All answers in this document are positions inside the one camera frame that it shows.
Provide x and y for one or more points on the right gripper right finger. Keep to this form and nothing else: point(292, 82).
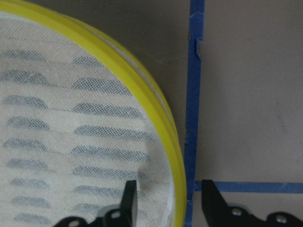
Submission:
point(218, 213)

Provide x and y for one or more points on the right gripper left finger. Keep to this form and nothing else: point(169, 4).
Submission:
point(128, 205)

